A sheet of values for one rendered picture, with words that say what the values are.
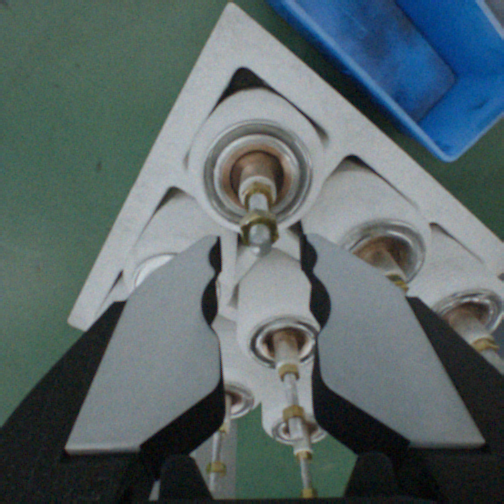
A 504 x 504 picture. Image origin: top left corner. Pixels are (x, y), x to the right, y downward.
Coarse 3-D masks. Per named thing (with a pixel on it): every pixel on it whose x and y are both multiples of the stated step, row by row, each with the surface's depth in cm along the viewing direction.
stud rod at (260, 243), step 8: (256, 200) 16; (264, 200) 16; (264, 208) 15; (256, 232) 13; (264, 232) 13; (256, 240) 12; (264, 240) 12; (256, 248) 12; (264, 248) 12; (256, 256) 13; (264, 256) 13
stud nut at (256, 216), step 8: (256, 208) 14; (248, 216) 13; (256, 216) 13; (264, 216) 13; (272, 216) 13; (240, 224) 14; (248, 224) 13; (256, 224) 13; (264, 224) 13; (272, 224) 13; (248, 232) 13; (272, 232) 13; (248, 240) 14; (272, 240) 14
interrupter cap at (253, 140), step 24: (264, 120) 18; (216, 144) 18; (240, 144) 19; (264, 144) 19; (288, 144) 19; (216, 168) 19; (240, 168) 20; (288, 168) 19; (312, 168) 19; (216, 192) 20; (288, 192) 20; (240, 216) 21; (288, 216) 21
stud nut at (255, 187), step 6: (252, 186) 16; (258, 186) 16; (264, 186) 16; (270, 186) 17; (246, 192) 16; (252, 192) 16; (258, 192) 16; (264, 192) 16; (270, 192) 16; (246, 198) 17; (270, 198) 17; (246, 204) 17; (270, 204) 17; (246, 210) 17
